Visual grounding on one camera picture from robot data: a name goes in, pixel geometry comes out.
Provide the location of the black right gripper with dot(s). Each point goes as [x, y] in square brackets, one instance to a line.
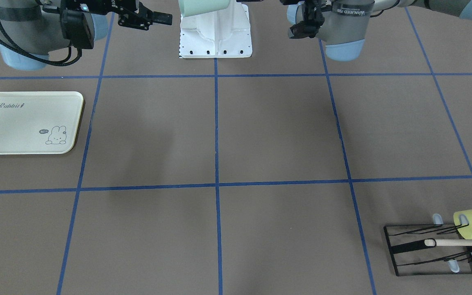
[104, 5]

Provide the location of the wooden rack handle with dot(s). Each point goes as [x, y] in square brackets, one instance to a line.
[447, 242]

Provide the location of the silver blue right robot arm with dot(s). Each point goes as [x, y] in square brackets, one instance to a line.
[37, 33]

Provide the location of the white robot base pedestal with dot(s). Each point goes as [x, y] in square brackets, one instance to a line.
[218, 34]

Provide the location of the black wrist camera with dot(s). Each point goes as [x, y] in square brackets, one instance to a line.
[306, 17]

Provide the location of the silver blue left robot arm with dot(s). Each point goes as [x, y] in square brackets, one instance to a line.
[342, 24]

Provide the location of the black wire cup rack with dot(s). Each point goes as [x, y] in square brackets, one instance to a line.
[410, 257]

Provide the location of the cream rabbit print tray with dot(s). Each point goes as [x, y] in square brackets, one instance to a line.
[39, 122]

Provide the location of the light green plastic cup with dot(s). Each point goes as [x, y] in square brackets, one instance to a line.
[190, 8]

